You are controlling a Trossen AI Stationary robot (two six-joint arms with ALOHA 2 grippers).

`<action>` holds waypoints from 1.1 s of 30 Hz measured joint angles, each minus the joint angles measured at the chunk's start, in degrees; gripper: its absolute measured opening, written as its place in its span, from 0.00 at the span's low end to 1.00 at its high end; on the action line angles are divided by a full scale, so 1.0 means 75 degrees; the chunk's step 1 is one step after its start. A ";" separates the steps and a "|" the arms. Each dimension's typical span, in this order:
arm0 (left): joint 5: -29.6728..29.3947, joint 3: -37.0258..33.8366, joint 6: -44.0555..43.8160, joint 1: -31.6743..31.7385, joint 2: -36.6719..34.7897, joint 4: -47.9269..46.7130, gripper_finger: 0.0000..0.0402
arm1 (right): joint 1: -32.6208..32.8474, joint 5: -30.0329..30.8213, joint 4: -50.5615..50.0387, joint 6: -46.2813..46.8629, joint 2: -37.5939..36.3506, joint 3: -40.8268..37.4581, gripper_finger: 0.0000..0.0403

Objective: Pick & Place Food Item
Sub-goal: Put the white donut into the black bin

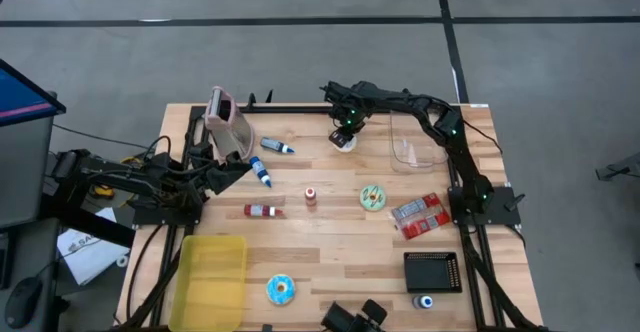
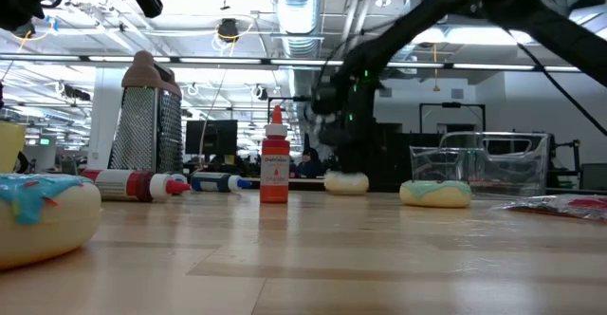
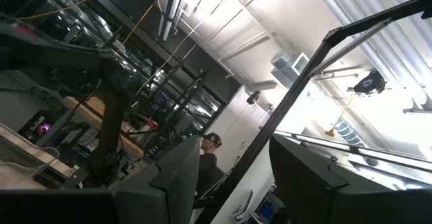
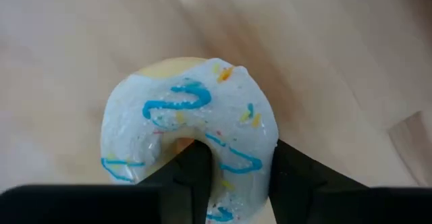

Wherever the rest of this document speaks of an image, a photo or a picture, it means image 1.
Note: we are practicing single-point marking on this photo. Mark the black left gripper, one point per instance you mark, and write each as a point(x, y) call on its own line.
point(200, 172)

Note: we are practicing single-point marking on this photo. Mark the clear plastic container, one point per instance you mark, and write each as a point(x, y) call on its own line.
point(425, 147)

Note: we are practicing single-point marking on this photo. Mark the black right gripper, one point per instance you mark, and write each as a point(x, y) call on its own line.
point(347, 117)

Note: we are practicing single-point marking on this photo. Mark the white paper sheet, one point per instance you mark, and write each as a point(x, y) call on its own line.
point(90, 257)

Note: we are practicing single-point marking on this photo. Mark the white frosted toy donut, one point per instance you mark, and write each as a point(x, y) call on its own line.
point(352, 145)

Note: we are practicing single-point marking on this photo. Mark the white tape roll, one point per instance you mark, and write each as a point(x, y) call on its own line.
point(122, 261)

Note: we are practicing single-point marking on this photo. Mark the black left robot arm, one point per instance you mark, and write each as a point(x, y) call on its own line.
point(125, 179)

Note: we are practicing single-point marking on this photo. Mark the black computer mouse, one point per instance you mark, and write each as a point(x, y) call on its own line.
point(22, 302)

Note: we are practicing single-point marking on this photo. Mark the red snack packet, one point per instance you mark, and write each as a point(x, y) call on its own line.
point(422, 217)

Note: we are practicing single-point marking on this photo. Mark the black stand leg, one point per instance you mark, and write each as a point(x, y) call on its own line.
point(620, 168)

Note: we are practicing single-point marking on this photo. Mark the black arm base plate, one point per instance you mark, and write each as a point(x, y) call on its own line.
point(502, 207)
point(165, 217)

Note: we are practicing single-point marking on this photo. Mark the yellow tape measure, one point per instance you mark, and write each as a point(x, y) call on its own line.
point(103, 191)

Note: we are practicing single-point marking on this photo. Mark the yellow plastic bin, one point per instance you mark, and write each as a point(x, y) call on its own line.
point(210, 292)

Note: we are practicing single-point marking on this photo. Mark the blue-capped ink bottle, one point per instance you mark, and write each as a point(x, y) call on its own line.
point(424, 302)
point(258, 168)
point(274, 145)

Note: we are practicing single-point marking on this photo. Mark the red-capped ink bottle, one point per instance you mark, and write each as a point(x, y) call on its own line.
point(260, 211)
point(310, 195)

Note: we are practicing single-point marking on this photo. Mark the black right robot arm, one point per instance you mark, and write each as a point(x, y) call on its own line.
point(465, 157)

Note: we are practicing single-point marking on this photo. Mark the grey desk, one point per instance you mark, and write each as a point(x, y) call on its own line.
point(35, 252)

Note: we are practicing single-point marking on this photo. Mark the black square tray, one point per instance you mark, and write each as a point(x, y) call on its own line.
point(432, 272)

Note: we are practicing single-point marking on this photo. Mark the blue frosted toy donut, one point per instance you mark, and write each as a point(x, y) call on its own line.
point(272, 292)

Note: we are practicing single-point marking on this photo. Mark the green frosted toy donut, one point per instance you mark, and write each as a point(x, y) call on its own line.
point(366, 198)

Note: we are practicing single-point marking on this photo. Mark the computer monitor blue screen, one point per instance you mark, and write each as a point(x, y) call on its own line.
point(25, 162)

